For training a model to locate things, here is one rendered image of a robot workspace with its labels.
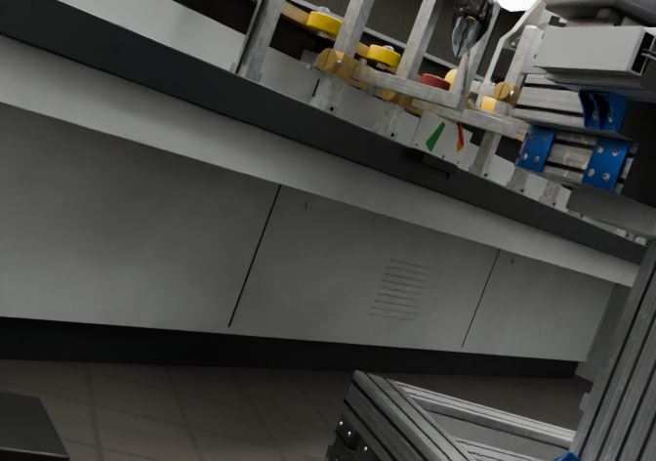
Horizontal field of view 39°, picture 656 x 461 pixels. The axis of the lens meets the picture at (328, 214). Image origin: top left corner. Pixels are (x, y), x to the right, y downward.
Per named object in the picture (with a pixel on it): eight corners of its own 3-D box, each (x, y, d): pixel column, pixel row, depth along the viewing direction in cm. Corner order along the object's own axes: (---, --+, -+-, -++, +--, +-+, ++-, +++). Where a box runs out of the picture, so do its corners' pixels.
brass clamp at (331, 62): (368, 90, 204) (376, 68, 204) (333, 73, 194) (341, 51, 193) (347, 84, 208) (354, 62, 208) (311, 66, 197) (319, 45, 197)
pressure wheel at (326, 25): (324, 69, 213) (341, 22, 213) (329, 68, 206) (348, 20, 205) (292, 58, 212) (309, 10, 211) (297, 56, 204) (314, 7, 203)
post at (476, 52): (436, 177, 240) (502, 2, 237) (430, 174, 237) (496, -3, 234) (426, 173, 242) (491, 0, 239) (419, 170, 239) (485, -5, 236)
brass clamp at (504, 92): (527, 113, 263) (533, 97, 263) (508, 101, 252) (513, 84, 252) (509, 107, 267) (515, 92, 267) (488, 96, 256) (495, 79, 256)
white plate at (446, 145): (460, 168, 246) (473, 133, 245) (411, 147, 225) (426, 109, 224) (458, 167, 246) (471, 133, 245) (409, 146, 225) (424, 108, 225)
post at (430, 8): (383, 166, 220) (453, -24, 217) (375, 163, 218) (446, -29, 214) (371, 162, 222) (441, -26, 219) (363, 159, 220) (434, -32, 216)
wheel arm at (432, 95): (462, 116, 185) (469, 97, 185) (454, 112, 183) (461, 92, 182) (307, 69, 211) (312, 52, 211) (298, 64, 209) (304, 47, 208)
